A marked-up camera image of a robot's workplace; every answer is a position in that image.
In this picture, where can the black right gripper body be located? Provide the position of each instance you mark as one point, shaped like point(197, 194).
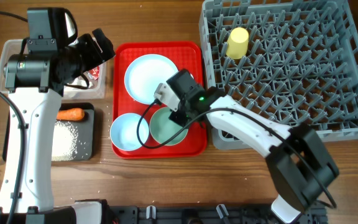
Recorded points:
point(181, 117)

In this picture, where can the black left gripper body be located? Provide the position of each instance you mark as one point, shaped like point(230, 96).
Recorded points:
point(92, 45)

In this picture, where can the red snack wrapper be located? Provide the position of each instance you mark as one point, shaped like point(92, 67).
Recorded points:
point(94, 73)

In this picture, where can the light blue bowl with scrap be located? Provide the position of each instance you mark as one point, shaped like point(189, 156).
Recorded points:
point(161, 127)

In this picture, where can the small white tissue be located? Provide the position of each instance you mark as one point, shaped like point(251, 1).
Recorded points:
point(82, 83)

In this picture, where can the light blue rice bowl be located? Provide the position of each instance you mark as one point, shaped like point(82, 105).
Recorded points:
point(123, 132)

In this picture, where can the orange carrot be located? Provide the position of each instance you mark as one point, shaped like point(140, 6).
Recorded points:
point(74, 114)

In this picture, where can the yellow plastic cup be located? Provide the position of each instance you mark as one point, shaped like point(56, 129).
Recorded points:
point(237, 43)

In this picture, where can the white rice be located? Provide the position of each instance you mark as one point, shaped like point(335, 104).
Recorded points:
point(67, 144)

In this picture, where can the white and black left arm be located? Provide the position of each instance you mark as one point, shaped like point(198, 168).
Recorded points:
point(49, 60)

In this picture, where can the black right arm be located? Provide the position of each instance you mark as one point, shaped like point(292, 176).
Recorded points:
point(299, 163)

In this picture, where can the grey plastic dishwasher rack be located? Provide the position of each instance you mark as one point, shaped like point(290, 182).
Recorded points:
point(301, 64)

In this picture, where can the clear plastic bin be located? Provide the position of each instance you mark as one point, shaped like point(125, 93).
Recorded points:
point(13, 46)

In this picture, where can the red plastic tray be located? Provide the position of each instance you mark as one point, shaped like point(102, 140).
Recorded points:
point(184, 54)

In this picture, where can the light blue plate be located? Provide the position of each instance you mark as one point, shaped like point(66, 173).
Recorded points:
point(145, 73)

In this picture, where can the black plastic tray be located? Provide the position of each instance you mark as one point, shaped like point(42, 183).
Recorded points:
point(85, 126)

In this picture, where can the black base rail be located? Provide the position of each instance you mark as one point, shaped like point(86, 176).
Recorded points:
point(248, 214)

